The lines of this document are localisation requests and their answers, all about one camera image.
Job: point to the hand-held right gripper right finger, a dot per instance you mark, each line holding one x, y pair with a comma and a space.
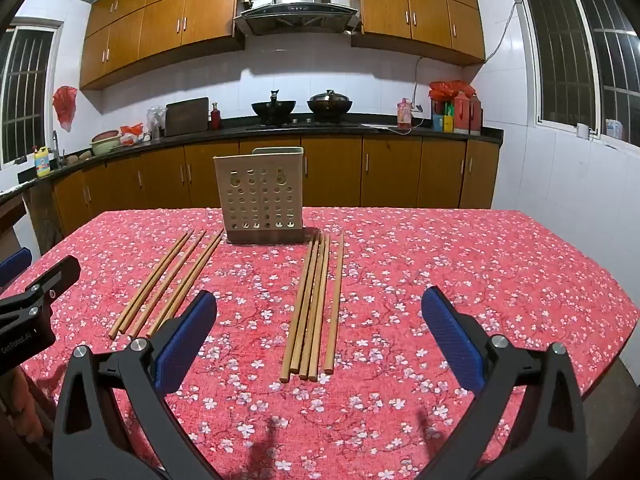
452, 335

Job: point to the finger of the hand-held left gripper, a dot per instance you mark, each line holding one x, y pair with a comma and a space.
15, 262
55, 275

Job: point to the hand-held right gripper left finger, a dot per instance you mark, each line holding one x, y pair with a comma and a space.
185, 340

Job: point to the beige perforated chopstick holder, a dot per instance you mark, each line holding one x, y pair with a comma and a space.
260, 195

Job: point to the person's left hand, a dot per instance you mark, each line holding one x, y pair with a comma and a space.
27, 410

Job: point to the red floral tablecloth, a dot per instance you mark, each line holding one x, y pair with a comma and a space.
400, 280

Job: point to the yellow detergent bottle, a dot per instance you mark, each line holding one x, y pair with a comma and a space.
43, 162

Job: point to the metal faucet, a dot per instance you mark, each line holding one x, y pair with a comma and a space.
56, 147

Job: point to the green pot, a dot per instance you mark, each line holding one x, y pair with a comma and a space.
105, 144

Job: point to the red and white bag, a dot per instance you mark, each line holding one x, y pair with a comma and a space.
131, 135

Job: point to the red plastic bag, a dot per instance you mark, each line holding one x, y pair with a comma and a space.
66, 105

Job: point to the barred window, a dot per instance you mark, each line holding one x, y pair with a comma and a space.
570, 50
25, 90

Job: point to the wooden base cabinets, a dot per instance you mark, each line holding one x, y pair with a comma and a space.
390, 170

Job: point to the clear plastic bag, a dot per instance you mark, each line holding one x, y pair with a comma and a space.
156, 120

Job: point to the dark cutting board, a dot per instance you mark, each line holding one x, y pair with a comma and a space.
186, 116

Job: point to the pale green chair back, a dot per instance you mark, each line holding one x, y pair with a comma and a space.
277, 150

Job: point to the small yellow box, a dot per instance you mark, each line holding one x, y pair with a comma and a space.
448, 124

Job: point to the small blue box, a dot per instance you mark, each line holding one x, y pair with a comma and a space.
438, 123

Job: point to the black kitchen countertop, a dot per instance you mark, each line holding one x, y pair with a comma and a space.
380, 132

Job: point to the red gift carton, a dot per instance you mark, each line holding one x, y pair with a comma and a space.
461, 115
476, 116

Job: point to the small green box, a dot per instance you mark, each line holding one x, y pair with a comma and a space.
449, 109

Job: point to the pink bottle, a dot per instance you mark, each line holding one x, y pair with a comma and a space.
404, 114

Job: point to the white cup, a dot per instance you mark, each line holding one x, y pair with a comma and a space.
583, 131

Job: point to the gas stove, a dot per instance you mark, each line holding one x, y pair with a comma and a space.
310, 123

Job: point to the white and blue box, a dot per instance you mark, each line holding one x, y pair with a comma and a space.
614, 129

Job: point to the black wok with lid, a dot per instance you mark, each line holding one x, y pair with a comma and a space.
329, 104

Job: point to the steel range hood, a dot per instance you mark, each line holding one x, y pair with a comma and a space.
297, 5

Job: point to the wooden wall cabinet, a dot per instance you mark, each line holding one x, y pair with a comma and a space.
415, 5
165, 15

